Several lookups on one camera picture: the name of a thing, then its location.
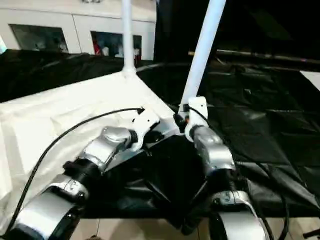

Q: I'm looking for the white plastic table top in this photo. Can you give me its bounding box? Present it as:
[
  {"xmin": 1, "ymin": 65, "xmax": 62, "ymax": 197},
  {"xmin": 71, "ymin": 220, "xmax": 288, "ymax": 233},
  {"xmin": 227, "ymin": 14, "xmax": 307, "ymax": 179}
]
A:
[{"xmin": 0, "ymin": 69, "xmax": 185, "ymax": 221}]

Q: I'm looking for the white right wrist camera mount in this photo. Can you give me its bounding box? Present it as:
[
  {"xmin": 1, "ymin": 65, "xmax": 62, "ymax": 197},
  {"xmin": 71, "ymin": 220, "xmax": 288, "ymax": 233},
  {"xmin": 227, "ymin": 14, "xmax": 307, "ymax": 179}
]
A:
[{"xmin": 183, "ymin": 96, "xmax": 209, "ymax": 143}]

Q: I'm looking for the white paper sheet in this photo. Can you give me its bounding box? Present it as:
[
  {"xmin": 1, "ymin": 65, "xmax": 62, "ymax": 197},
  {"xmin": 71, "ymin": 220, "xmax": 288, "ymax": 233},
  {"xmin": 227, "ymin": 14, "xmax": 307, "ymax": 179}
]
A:
[{"xmin": 299, "ymin": 70, "xmax": 320, "ymax": 91}]

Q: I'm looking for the black plastic mat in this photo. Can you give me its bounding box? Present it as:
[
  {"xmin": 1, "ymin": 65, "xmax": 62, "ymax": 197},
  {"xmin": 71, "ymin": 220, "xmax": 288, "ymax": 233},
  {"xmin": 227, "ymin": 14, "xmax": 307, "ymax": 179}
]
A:
[{"xmin": 0, "ymin": 48, "xmax": 320, "ymax": 236}]

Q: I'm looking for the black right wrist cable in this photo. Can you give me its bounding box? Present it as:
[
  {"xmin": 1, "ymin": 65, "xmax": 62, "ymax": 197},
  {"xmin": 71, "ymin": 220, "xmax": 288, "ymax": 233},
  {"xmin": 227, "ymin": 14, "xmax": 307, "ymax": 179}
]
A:
[{"xmin": 183, "ymin": 104, "xmax": 292, "ymax": 240}]

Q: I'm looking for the white glass-door cabinet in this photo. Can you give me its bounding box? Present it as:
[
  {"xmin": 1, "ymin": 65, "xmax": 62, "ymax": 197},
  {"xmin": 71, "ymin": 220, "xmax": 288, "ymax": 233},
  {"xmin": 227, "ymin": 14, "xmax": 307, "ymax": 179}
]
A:
[{"xmin": 0, "ymin": 0, "xmax": 158, "ymax": 61}]

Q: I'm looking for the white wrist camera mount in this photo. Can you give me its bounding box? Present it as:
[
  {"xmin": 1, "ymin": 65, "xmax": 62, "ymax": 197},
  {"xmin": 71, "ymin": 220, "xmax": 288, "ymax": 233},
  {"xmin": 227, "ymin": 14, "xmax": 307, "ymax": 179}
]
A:
[
  {"xmin": 183, "ymin": 96, "xmax": 209, "ymax": 143},
  {"xmin": 131, "ymin": 108, "xmax": 161, "ymax": 153}
]

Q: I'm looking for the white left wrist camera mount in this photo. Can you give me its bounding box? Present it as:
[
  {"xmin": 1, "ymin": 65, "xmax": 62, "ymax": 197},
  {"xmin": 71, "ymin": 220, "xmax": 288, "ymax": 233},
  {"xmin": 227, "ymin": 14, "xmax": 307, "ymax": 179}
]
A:
[{"xmin": 131, "ymin": 108, "xmax": 161, "ymax": 153}]

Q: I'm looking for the white plastic table leg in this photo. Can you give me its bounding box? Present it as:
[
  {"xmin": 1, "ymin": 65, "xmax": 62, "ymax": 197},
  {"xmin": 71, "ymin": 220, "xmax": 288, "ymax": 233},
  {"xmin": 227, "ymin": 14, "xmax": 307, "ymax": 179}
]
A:
[
  {"xmin": 178, "ymin": 0, "xmax": 227, "ymax": 118},
  {"xmin": 120, "ymin": 0, "xmax": 138, "ymax": 78}
]

